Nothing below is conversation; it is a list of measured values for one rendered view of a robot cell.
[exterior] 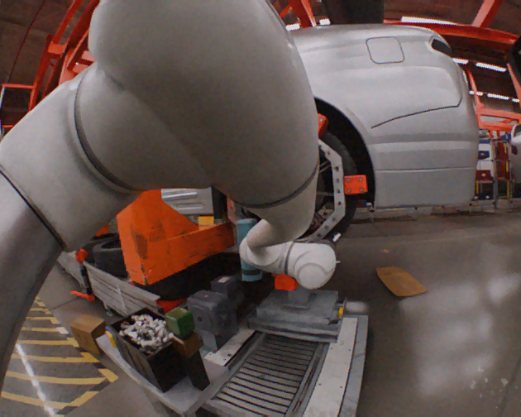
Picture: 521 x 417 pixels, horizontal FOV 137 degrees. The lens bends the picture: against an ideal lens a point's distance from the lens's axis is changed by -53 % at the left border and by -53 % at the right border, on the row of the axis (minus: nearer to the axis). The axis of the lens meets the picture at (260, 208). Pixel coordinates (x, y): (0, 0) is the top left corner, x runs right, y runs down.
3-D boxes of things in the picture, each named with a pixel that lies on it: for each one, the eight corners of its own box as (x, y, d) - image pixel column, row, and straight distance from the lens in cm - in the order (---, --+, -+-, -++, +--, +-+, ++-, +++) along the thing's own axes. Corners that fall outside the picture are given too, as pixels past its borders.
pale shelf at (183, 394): (231, 375, 60) (228, 366, 58) (188, 419, 54) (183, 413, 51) (135, 326, 88) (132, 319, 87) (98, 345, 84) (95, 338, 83)
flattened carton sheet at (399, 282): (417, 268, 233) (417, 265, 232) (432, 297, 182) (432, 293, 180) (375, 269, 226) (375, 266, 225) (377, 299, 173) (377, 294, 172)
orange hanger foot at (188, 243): (236, 245, 139) (230, 191, 135) (174, 274, 103) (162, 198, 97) (215, 244, 149) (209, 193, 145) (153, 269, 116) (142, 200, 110)
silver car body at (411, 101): (420, 192, 292) (385, 29, 363) (511, 214, 124) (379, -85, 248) (150, 208, 503) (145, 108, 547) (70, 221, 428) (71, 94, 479)
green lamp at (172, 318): (197, 328, 43) (193, 310, 41) (183, 338, 41) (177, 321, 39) (182, 322, 46) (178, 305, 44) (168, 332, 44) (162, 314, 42)
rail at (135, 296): (177, 328, 126) (167, 294, 116) (164, 337, 122) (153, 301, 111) (68, 262, 346) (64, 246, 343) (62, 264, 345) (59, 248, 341)
